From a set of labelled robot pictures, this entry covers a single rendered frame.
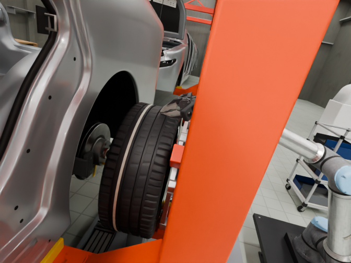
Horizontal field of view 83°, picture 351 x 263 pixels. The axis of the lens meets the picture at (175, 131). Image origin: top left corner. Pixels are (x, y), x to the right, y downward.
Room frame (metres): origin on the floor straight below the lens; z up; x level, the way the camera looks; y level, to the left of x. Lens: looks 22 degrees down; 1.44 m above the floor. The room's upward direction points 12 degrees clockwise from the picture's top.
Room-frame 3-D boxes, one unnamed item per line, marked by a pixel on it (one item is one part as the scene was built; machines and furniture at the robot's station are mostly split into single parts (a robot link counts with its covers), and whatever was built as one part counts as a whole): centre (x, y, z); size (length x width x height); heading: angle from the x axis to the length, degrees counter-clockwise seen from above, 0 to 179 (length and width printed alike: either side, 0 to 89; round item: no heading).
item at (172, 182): (0.89, -0.06, 0.85); 0.54 x 0.07 x 0.54; 176
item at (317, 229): (1.03, -1.08, 0.54); 0.17 x 0.15 x 0.18; 1
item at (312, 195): (2.12, -1.81, 0.50); 0.54 x 0.42 x 1.00; 176
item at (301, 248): (1.05, -1.08, 0.40); 0.19 x 0.19 x 0.10
